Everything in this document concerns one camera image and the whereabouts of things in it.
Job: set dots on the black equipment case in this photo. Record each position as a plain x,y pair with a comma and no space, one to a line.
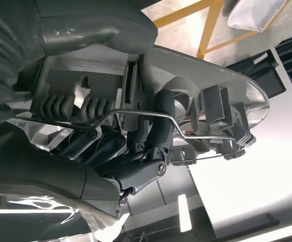
262,76

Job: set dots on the white curved panel part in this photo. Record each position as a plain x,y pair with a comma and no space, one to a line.
254,13

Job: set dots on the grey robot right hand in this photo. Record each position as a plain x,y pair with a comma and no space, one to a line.
35,167

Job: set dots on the ceiling light panel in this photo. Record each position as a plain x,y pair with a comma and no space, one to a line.
185,213

